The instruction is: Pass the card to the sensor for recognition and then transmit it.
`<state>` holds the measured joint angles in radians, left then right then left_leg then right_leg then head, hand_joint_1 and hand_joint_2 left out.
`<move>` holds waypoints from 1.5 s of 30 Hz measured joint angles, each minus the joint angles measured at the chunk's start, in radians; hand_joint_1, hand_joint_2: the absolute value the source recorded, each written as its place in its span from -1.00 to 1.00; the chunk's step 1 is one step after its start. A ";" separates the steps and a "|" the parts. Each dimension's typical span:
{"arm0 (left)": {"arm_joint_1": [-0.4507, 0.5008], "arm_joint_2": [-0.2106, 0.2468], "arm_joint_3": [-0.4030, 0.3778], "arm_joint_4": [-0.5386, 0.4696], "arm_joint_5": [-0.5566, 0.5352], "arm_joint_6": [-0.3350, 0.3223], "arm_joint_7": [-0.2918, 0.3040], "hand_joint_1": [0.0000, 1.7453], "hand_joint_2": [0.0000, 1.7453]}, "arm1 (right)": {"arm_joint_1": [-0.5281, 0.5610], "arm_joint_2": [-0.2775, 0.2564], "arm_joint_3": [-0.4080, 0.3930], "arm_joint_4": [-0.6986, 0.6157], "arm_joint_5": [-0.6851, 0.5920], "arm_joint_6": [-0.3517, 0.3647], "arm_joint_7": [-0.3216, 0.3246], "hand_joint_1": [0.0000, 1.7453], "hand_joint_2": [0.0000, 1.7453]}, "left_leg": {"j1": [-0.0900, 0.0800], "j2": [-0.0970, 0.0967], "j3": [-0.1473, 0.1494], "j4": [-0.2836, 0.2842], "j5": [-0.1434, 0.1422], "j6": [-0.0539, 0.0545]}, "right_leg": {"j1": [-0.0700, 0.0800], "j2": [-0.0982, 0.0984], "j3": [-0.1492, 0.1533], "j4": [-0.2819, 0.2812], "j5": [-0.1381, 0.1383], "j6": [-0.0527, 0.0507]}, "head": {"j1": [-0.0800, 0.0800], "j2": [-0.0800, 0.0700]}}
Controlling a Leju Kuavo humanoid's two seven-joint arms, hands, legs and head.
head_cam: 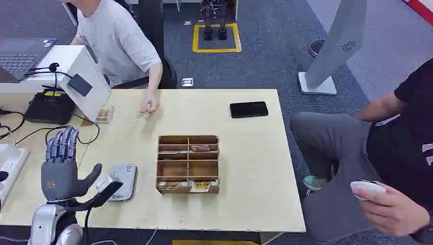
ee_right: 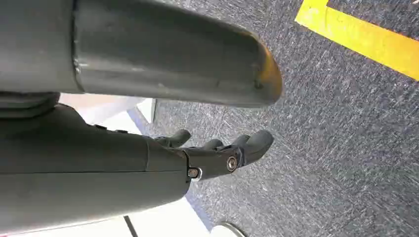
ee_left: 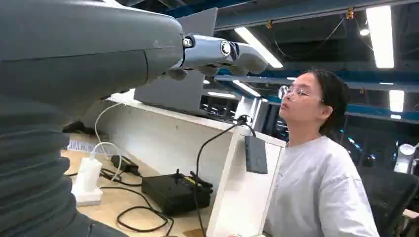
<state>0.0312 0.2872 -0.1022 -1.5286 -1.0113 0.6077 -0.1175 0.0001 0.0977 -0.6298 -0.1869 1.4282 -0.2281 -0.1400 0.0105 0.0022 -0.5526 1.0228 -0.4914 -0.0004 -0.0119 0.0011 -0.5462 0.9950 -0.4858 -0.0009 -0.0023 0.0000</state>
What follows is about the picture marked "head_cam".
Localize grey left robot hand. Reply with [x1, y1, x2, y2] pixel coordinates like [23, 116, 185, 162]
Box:
[41, 127, 103, 204]

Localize white handheld device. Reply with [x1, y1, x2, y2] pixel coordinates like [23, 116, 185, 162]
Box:
[349, 180, 387, 201]

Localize white power strip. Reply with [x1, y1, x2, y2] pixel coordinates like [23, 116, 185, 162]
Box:
[0, 144, 31, 208]

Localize grey card reader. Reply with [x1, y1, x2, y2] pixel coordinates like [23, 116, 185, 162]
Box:
[107, 164, 138, 202]

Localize black desk telephone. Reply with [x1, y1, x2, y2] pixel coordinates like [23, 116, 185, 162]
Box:
[23, 89, 77, 126]

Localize white slanted stand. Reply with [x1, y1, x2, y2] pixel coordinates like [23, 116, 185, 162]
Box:
[58, 45, 112, 123]

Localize black square pad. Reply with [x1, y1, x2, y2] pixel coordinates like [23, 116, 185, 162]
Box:
[67, 73, 93, 97]

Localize card with dark yellow print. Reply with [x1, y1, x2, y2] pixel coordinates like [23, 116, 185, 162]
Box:
[158, 181, 182, 190]

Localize person's hand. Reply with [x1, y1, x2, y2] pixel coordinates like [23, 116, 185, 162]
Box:
[139, 92, 160, 116]
[351, 184, 431, 238]

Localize white side desk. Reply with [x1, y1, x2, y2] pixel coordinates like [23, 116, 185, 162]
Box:
[0, 44, 89, 94]

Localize grey laptop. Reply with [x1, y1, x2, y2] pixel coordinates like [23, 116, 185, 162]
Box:
[0, 37, 58, 84]

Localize wooden card box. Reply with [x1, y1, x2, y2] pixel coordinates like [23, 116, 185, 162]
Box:
[156, 135, 221, 195]

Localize card with bright yellow print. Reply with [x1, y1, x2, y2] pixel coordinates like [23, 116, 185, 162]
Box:
[189, 182, 212, 194]

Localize person in pale shirt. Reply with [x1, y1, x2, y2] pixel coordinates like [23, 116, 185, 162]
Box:
[57, 0, 164, 116]

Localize black office chair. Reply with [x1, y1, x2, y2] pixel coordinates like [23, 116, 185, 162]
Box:
[111, 0, 179, 90]

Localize black smartphone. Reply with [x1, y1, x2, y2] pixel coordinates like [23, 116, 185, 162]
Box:
[229, 101, 269, 119]

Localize black robot feet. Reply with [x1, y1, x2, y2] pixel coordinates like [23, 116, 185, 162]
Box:
[203, 17, 228, 41]

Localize teal shoe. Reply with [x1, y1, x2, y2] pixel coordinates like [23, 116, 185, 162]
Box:
[302, 175, 328, 191]

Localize black shoe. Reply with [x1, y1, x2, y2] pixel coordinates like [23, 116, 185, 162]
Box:
[308, 39, 326, 58]

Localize grey panel on white base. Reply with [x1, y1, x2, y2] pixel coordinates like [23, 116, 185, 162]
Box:
[298, 0, 368, 95]

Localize person in black shirt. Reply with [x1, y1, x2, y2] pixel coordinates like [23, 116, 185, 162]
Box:
[290, 58, 433, 245]

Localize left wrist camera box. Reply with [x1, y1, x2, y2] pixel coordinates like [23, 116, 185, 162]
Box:
[69, 175, 124, 212]

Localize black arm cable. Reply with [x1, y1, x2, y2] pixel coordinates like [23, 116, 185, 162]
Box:
[83, 205, 92, 245]

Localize black looped cable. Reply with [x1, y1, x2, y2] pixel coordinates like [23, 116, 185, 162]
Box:
[13, 113, 101, 146]

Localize black thin cable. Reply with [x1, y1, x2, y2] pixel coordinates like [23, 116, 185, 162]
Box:
[0, 107, 26, 140]

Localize white thin cable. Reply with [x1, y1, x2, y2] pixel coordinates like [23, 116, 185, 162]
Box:
[90, 229, 158, 245]

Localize black cable with clip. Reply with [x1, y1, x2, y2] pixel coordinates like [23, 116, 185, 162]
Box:
[25, 62, 74, 89]

